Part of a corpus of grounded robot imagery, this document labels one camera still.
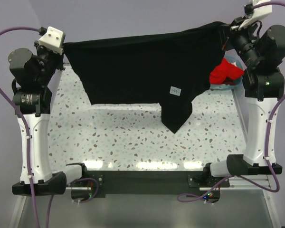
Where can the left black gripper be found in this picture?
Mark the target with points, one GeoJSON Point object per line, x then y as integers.
{"type": "Point", "coordinates": [40, 49]}

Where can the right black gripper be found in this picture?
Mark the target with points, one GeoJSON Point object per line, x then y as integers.
{"type": "Point", "coordinates": [232, 31]}

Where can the black t shirt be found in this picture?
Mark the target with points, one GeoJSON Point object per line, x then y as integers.
{"type": "Point", "coordinates": [167, 69]}

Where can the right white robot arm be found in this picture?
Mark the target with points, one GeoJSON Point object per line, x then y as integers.
{"type": "Point", "coordinates": [264, 89]}

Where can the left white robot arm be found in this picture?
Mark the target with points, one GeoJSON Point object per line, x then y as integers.
{"type": "Point", "coordinates": [32, 99]}

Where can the teal plastic laundry basket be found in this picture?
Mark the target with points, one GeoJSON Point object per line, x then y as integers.
{"type": "Point", "coordinates": [237, 63]}

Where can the red t shirt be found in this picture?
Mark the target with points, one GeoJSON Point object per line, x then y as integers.
{"type": "Point", "coordinates": [225, 73]}

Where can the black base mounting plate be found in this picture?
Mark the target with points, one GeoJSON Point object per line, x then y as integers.
{"type": "Point", "coordinates": [103, 183]}

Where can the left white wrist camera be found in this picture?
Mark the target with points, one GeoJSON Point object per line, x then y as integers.
{"type": "Point", "coordinates": [53, 40]}

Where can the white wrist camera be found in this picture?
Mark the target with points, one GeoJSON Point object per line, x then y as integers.
{"type": "Point", "coordinates": [255, 10]}
{"type": "Point", "coordinates": [53, 40]}

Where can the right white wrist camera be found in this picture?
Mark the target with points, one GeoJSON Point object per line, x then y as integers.
{"type": "Point", "coordinates": [255, 10]}

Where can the aluminium extrusion rail frame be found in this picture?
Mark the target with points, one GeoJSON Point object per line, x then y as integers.
{"type": "Point", "coordinates": [204, 196]}

